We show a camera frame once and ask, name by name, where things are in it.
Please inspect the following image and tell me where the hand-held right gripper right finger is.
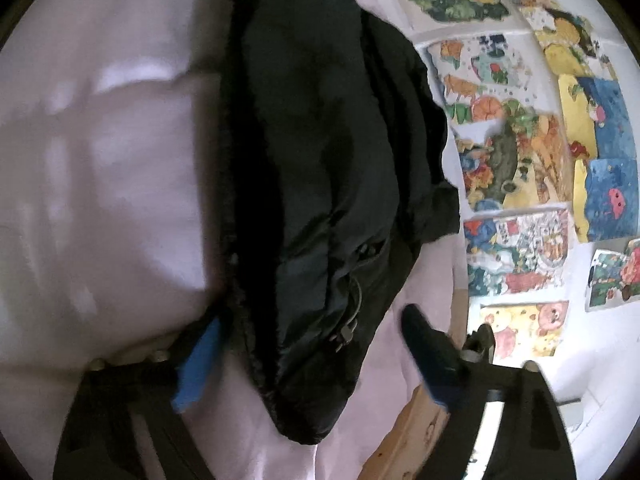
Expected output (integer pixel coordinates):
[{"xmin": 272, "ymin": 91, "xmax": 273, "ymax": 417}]
[{"xmin": 402, "ymin": 304, "xmax": 576, "ymax": 480}]

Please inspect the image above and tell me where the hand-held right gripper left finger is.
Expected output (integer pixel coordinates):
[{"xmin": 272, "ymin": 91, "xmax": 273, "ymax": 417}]
[{"xmin": 52, "ymin": 310, "xmax": 226, "ymax": 480}]

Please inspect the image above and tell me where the black padded jacket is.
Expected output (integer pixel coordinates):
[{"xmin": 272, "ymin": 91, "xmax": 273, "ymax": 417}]
[{"xmin": 215, "ymin": 0, "xmax": 462, "ymax": 446}]

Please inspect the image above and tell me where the pink bed sheet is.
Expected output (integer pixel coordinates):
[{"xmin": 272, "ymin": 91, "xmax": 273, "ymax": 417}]
[{"xmin": 0, "ymin": 0, "xmax": 471, "ymax": 480}]

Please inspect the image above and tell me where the group of colourful paper drawings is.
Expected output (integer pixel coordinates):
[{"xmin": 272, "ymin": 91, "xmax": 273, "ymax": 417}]
[{"xmin": 377, "ymin": 0, "xmax": 640, "ymax": 362}]

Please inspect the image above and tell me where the wooden bed frame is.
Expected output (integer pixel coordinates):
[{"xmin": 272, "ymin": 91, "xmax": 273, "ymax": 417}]
[{"xmin": 357, "ymin": 280, "xmax": 483, "ymax": 480}]

